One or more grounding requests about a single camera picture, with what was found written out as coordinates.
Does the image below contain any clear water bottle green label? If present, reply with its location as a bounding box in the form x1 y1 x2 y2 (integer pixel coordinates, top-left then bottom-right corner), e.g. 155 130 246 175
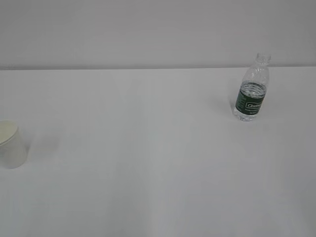
233 53 271 121

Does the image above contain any white paper cup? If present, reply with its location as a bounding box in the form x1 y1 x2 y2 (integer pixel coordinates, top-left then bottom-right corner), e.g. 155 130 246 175
0 120 27 169

